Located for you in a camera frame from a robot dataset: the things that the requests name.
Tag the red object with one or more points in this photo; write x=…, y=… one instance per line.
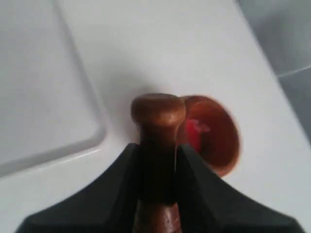
x=194, y=131

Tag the wooden mortar cup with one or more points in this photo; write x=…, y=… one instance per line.
x=221, y=145

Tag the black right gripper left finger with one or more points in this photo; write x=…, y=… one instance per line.
x=106, y=205

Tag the wooden pestle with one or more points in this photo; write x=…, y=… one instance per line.
x=158, y=117

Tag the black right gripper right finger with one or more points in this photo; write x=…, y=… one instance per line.
x=207, y=204

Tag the white plastic tray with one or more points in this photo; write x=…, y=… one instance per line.
x=48, y=108

